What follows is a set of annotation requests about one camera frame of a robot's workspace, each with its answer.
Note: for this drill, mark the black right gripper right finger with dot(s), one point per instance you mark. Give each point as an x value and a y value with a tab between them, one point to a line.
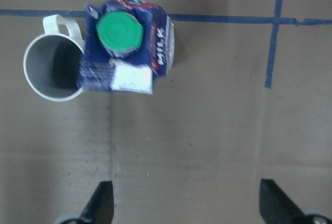
275	206

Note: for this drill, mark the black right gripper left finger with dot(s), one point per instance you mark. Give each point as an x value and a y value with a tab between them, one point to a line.
100	207

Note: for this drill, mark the white grey mug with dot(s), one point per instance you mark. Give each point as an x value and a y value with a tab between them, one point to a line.
51	61

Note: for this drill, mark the blue white milk carton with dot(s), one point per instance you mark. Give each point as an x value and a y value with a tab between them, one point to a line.
129	44

